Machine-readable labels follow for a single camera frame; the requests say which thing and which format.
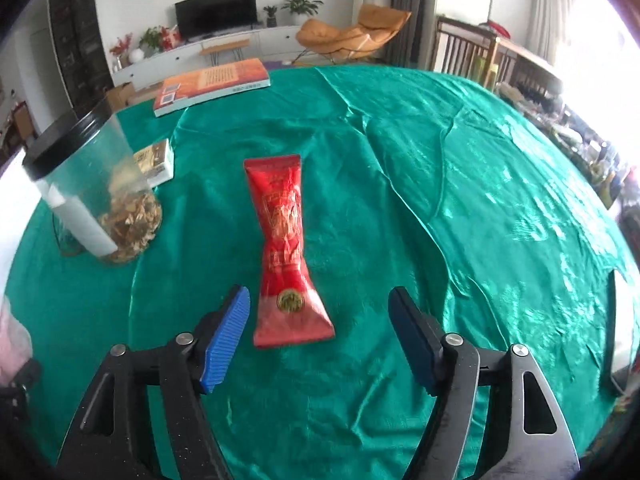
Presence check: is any small potted plant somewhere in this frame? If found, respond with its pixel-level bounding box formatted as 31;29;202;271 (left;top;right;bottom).
262;6;278;28

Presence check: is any grey window curtain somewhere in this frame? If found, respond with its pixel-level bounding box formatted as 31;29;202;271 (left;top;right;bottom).
385;0;436;70

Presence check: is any red snack packet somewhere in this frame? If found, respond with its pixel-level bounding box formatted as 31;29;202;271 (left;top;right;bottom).
244;155;335;348

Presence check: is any orange lounge chair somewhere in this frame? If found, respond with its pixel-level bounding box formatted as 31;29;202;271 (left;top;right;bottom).
296;3;411;63

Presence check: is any clear jar black lid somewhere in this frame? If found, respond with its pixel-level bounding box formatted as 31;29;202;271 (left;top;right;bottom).
23;100;163;263

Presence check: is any black flat television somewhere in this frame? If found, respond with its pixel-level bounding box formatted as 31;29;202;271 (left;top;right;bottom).
175;0;258;41

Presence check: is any pink mesh bath loofah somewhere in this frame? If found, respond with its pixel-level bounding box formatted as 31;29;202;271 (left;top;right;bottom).
0;296;32;387

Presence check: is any black glass display cabinet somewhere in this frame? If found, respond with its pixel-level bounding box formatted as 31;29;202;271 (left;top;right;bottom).
48;0;113;113

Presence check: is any orange hardcover book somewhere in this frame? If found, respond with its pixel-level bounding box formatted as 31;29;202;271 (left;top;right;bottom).
153;58;271;117

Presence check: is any red flower vase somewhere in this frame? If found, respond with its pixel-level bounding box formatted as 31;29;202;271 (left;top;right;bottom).
110;32;132;70

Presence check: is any green satin tablecloth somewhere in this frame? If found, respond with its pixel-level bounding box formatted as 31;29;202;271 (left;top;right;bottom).
6;65;639;479

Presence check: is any wooden bench stool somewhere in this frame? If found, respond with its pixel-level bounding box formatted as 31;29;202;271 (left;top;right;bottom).
198;39;250;66

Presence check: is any green potted plant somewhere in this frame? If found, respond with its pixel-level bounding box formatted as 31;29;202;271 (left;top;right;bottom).
281;0;324;25

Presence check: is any leafy plant on cabinet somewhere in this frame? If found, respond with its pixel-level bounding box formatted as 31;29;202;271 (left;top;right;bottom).
139;26;163;54

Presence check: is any brown cardboard box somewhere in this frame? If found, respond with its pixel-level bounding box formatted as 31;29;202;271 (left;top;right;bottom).
105;81;136;113

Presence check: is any white tv cabinet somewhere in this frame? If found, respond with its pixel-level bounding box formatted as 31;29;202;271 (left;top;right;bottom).
112;25;303;90

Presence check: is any small gold paper box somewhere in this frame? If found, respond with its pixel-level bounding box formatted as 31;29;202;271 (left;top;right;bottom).
134;139;175;188

